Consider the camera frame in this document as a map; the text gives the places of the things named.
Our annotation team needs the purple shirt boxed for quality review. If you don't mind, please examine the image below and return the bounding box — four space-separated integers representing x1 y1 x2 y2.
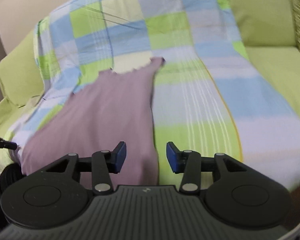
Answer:
21 57 165 185

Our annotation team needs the checkered blue green sheet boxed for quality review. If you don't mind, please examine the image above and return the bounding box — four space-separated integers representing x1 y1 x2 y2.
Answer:
8 0 300 190

